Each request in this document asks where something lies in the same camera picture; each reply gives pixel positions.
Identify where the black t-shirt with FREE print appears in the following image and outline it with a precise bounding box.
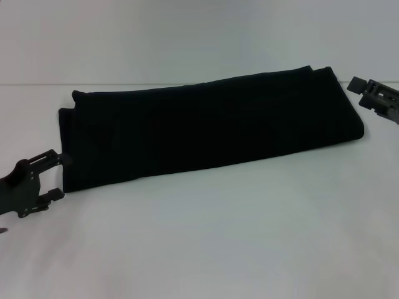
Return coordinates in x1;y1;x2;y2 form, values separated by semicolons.
57;65;366;194

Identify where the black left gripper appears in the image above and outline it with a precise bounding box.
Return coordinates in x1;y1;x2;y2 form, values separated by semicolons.
0;148;73;219

